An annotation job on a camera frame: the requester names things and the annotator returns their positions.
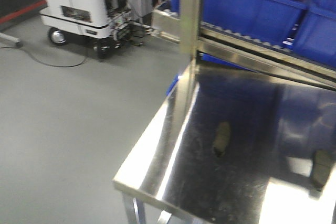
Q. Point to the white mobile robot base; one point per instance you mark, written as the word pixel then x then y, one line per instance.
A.
pixel 106 22

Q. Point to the grey brake pad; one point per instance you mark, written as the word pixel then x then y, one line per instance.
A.
pixel 321 169
pixel 222 138

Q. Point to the left blue plastic bin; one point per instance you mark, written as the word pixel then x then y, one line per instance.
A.
pixel 269 21

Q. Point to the blue plastic bin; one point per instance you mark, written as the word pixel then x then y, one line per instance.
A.
pixel 269 21
pixel 315 38

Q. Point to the right blue plastic bin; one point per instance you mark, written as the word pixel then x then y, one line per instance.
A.
pixel 315 38

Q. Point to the steel roller rack frame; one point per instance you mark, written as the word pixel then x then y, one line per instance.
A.
pixel 196 37

